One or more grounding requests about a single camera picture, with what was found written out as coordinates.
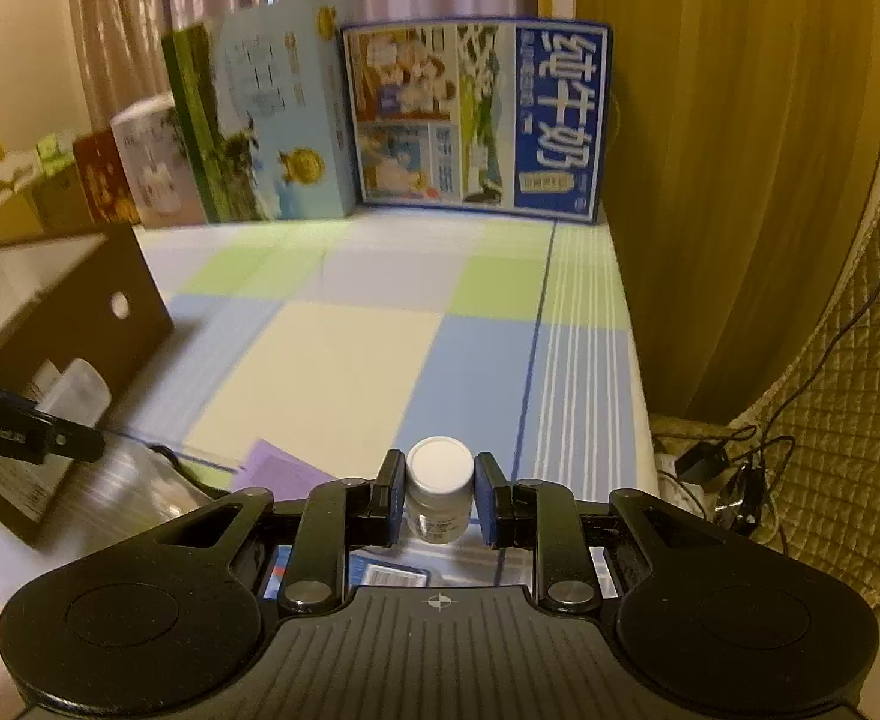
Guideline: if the plain cardboard box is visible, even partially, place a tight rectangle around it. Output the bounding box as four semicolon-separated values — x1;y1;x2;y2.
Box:
31;165;100;235

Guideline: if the white power strip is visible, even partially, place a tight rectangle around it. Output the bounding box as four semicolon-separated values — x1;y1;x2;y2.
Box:
651;450;715;518

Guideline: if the black power adapter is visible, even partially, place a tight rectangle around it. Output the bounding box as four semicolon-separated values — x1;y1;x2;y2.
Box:
675;441;728;477

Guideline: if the blue milk carton box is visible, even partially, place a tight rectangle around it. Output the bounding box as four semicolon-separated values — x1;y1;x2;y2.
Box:
340;15;615;227

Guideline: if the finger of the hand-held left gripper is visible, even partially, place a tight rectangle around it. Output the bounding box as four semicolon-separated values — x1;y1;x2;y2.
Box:
0;371;106;464

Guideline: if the chair with quilted cover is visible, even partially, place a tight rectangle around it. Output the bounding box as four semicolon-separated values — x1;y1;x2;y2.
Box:
725;165;880;608

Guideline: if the small white bottle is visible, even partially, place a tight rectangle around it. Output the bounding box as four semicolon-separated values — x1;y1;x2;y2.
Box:
404;436;477;545

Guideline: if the wooden door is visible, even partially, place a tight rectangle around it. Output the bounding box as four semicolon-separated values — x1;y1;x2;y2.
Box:
573;0;880;421

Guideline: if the red gift box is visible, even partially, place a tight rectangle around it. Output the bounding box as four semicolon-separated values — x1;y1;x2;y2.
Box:
72;127;141;227

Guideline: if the gold box with white hanger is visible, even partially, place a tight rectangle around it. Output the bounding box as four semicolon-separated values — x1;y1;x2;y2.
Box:
0;152;43;256

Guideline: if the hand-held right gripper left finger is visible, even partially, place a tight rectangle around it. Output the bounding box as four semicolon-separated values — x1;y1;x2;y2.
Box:
136;450;405;616

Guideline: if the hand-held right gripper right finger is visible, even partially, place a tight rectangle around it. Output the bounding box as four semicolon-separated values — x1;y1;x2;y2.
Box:
474;452;749;616

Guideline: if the green milk carton box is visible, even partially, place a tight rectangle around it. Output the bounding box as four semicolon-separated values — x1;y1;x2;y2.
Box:
161;0;362;226

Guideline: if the checked tablecloth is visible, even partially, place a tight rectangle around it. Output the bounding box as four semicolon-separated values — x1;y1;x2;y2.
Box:
0;206;655;616

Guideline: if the white humidifier box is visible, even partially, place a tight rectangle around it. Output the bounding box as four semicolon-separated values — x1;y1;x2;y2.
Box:
110;92;208;230

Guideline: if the brown cardboard box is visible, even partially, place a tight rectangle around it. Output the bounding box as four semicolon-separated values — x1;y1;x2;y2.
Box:
0;225;177;406

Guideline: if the clear plastic item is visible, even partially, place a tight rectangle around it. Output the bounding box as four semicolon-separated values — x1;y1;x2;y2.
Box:
31;358;115;436

